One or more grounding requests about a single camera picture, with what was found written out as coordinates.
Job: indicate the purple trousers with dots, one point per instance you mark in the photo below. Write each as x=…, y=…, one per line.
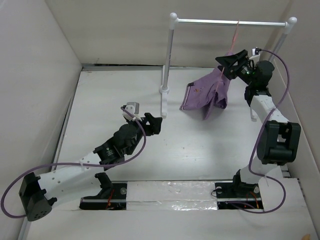
x=207, y=93

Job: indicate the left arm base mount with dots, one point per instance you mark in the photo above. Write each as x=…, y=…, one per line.
x=111, y=197

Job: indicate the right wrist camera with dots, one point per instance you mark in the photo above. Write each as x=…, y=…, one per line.
x=255, y=54

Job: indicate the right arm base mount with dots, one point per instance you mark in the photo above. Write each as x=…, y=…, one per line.
x=235, y=194

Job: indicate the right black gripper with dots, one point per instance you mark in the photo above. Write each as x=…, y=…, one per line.
x=230, y=60

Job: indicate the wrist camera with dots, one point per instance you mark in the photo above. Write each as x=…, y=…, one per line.
x=131, y=111
x=255, y=54

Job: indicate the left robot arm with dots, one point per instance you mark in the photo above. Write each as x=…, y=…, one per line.
x=87, y=177

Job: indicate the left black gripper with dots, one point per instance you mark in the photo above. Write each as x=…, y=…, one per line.
x=153, y=126

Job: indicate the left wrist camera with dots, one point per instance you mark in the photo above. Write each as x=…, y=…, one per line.
x=131, y=111

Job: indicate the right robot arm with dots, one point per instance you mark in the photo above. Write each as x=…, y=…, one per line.
x=278, y=139

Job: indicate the pink wire hanger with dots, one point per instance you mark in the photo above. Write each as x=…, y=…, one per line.
x=234, y=38

